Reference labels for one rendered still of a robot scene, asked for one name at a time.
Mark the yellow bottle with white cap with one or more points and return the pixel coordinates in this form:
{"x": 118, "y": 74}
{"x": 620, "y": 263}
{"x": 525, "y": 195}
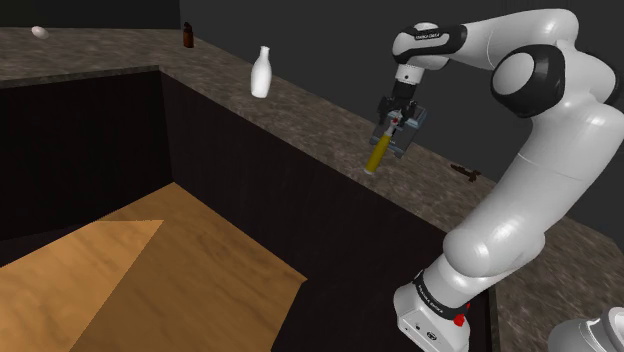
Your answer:
{"x": 378, "y": 156}

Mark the brown glass bottle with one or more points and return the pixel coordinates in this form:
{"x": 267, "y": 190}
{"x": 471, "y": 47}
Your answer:
{"x": 188, "y": 36}

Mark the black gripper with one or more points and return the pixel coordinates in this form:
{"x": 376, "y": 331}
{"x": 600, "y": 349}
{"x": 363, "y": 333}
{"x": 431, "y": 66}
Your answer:
{"x": 400, "y": 100}

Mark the dark robot stand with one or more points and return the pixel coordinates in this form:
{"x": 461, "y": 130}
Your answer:
{"x": 480, "y": 327}

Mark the silver metal pot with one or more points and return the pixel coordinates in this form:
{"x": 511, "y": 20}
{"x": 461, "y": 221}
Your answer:
{"x": 585, "y": 336}

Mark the white egg shaped object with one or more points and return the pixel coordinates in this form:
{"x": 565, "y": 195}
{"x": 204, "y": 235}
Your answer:
{"x": 40, "y": 32}

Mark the dark brown small tool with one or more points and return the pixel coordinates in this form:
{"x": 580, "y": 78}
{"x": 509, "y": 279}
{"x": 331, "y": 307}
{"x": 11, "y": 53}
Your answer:
{"x": 466, "y": 172}

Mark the grey blue box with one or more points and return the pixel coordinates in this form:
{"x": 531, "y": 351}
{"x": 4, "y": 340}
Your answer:
{"x": 408, "y": 134}

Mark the white bottle vase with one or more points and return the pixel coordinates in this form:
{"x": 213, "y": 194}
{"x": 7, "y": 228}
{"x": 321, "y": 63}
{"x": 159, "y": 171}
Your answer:
{"x": 261, "y": 75}

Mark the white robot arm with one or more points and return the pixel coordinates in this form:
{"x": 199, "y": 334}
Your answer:
{"x": 551, "y": 161}

